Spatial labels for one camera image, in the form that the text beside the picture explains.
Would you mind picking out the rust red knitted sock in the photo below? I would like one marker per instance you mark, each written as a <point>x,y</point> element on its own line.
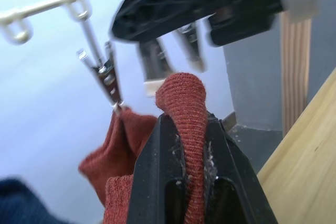
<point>187,119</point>
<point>123,142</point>

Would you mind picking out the metal hanger clip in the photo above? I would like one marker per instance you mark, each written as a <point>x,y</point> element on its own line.
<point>155,64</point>
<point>105,72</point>

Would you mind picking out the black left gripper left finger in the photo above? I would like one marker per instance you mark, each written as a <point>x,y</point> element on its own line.
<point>152,171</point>

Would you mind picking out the navy blue sock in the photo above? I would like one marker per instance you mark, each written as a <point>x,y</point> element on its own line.
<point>29,203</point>

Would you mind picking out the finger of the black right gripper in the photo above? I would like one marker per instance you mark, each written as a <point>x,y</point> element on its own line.
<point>162,6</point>

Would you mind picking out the white clip hanger bar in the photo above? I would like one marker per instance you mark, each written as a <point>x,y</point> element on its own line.
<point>52,3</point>

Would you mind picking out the plywood stand post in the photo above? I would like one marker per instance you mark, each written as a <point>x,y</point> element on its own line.
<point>295,72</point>

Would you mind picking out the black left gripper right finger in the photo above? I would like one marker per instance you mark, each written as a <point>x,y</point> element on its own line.
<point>231,182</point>

